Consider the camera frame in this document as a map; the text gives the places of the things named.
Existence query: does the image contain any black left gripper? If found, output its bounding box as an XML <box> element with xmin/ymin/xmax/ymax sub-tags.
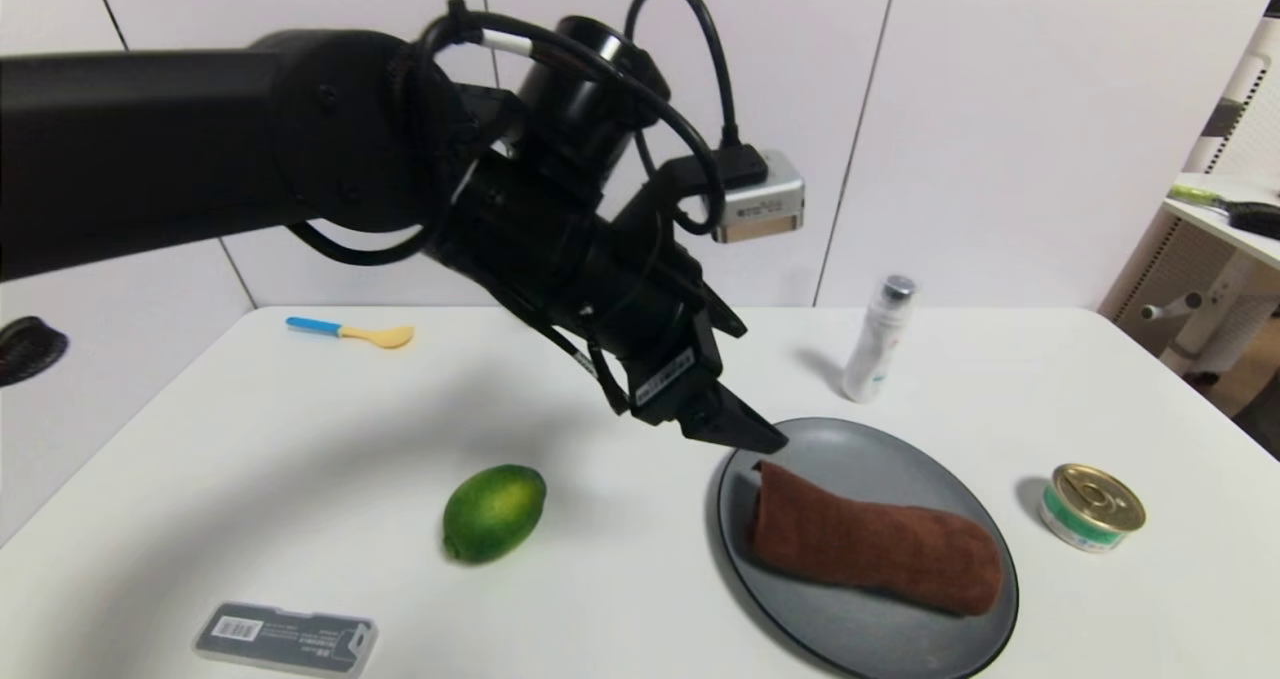
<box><xmin>555</xmin><ymin>213</ymin><xmax>790</xmax><ymax>455</ymax></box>

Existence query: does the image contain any brown towel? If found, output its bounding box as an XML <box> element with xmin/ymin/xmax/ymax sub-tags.
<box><xmin>745</xmin><ymin>460</ymin><xmax>1004</xmax><ymax>617</ymax></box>

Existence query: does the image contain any gray round plate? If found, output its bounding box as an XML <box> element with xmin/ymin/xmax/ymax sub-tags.
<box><xmin>716</xmin><ymin>417</ymin><xmax>1020</xmax><ymax>679</ymax></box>

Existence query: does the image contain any black ribbed object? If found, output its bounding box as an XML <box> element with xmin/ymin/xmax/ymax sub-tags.
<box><xmin>0</xmin><ymin>316</ymin><xmax>69</xmax><ymax>388</ymax></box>

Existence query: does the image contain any white bottle silver cap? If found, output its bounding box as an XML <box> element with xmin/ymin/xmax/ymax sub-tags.
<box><xmin>841</xmin><ymin>275</ymin><xmax>916</xmax><ymax>404</ymax></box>

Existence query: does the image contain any green lime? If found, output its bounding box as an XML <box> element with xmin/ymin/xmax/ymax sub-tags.
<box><xmin>442</xmin><ymin>464</ymin><xmax>548</xmax><ymax>565</ymax></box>

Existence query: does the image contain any gold-lid tin can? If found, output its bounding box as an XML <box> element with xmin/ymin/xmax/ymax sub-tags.
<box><xmin>1038</xmin><ymin>462</ymin><xmax>1147</xmax><ymax>554</ymax></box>

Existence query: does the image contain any blue and yellow spoon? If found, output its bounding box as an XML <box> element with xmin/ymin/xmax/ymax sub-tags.
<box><xmin>286</xmin><ymin>316</ymin><xmax>415</xmax><ymax>350</ymax></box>

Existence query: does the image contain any white desk leg with crank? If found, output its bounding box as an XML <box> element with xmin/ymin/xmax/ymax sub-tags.
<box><xmin>1140</xmin><ymin>254</ymin><xmax>1280</xmax><ymax>380</ymax></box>

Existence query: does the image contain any white desk top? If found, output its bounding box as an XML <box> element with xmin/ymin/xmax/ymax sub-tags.
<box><xmin>1163</xmin><ymin>174</ymin><xmax>1280</xmax><ymax>272</ymax></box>

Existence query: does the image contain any gray plastic case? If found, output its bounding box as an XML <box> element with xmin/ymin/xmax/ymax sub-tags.
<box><xmin>193</xmin><ymin>601</ymin><xmax>379</xmax><ymax>678</ymax></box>

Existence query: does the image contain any black brush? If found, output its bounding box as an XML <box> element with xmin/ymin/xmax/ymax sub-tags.
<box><xmin>1225</xmin><ymin>203</ymin><xmax>1280</xmax><ymax>243</ymax></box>

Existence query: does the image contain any white perforated panel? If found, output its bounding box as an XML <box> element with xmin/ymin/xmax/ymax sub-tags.
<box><xmin>1185</xmin><ymin>19</ymin><xmax>1280</xmax><ymax>180</ymax></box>

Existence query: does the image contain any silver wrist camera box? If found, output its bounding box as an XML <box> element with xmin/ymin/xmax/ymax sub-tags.
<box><xmin>713</xmin><ymin>149</ymin><xmax>806</xmax><ymax>245</ymax></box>

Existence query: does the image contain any black camera cable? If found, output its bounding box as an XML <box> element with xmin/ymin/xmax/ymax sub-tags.
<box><xmin>625</xmin><ymin>0</ymin><xmax>769</xmax><ymax>188</ymax></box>

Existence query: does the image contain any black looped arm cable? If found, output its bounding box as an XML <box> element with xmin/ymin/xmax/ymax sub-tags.
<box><xmin>290</xmin><ymin>0</ymin><xmax>726</xmax><ymax>266</ymax></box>

